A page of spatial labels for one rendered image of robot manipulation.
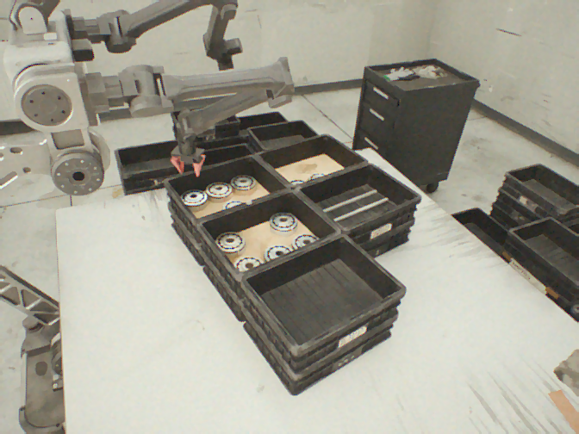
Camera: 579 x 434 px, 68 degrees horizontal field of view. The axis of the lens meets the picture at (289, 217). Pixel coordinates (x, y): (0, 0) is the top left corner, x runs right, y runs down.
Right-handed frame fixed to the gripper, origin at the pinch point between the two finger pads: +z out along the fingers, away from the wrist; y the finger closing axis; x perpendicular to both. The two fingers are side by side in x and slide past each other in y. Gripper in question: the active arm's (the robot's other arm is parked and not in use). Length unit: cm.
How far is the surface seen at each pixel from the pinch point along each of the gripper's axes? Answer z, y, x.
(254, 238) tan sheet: 14.0, -28.9, 14.1
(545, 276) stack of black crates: 44, -151, -29
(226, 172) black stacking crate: 8.8, -8.2, -16.8
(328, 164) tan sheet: 14, -48, -44
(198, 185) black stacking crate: 11.0, 0.5, -7.8
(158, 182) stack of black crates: 48, 44, -53
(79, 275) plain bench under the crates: 28, 30, 35
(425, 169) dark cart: 69, -110, -151
